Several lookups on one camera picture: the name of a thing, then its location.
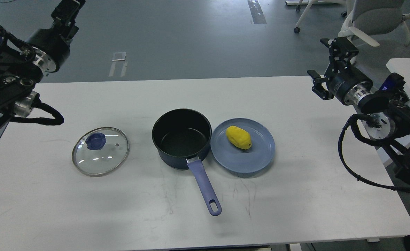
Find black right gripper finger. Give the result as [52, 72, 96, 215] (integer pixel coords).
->
[307, 70, 334, 100]
[320, 38, 359, 74]

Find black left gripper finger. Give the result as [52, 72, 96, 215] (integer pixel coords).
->
[51, 0, 86, 35]

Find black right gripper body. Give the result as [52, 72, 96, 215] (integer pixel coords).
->
[325, 66, 372, 106]

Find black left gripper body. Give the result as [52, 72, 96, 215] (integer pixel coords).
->
[28, 28, 72, 73]

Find yellow toy potato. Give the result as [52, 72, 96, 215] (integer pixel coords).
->
[225, 125, 252, 150]

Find glass pot lid blue knob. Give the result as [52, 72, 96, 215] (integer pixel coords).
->
[71, 127, 130, 177]

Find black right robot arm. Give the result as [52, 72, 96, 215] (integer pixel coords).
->
[307, 38, 410, 193]

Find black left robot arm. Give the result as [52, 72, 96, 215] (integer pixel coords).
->
[0, 0, 85, 130]

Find white grey office chair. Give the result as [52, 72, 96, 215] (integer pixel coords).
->
[338, 0, 410, 47]

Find white chair base with casters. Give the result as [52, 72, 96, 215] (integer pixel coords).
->
[286, 0, 348, 34]

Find blue round plate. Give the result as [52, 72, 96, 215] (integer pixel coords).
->
[211, 118, 276, 174]

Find dark blue saucepan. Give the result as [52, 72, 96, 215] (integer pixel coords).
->
[151, 108, 222, 216]

